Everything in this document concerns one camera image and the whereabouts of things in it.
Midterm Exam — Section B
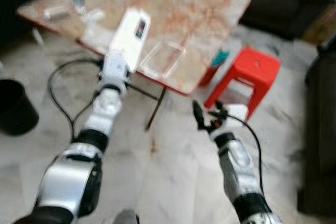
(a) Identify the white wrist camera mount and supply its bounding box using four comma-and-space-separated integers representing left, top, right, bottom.
101, 51, 130, 86
226, 104, 249, 126

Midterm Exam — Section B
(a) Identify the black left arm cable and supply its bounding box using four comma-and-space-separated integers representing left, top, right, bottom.
48, 58, 106, 142

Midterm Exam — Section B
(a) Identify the small clear plastic wrapper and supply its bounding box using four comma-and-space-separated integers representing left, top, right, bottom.
44, 6, 72, 23

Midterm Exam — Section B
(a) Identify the black rubbish bin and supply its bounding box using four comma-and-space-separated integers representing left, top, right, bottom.
0, 79, 40, 136

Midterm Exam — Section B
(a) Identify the clear plastic container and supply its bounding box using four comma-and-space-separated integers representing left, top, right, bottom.
139, 40, 187, 81

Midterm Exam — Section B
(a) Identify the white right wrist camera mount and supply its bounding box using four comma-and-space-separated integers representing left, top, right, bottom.
226, 104, 249, 126

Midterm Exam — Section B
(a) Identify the black armchair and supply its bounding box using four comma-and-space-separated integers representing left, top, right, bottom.
296, 34, 336, 218

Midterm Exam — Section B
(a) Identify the marble top table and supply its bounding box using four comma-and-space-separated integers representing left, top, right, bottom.
16, 0, 252, 97

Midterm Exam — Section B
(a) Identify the red plastic stool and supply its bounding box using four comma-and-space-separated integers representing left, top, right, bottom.
204, 46, 282, 123

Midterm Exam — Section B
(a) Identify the clear plastic tray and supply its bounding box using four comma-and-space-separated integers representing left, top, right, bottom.
81, 24, 114, 52

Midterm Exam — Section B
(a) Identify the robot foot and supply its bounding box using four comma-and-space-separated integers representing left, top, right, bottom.
112, 209, 140, 224

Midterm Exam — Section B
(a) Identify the red cup with teal contents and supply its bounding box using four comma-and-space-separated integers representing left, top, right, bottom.
199, 49, 231, 88

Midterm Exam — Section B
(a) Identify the black sofa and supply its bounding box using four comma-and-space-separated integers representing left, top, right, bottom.
186, 0, 336, 42

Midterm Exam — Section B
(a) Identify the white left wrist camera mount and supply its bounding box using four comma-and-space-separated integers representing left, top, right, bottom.
101, 51, 130, 86

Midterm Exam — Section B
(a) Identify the crumpled clear plastic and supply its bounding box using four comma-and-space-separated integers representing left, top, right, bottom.
83, 8, 106, 26

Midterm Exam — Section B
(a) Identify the black metal table leg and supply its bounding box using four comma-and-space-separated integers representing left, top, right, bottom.
146, 87, 168, 131

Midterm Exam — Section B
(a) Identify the white carton box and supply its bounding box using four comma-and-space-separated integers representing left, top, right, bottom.
109, 7, 152, 73

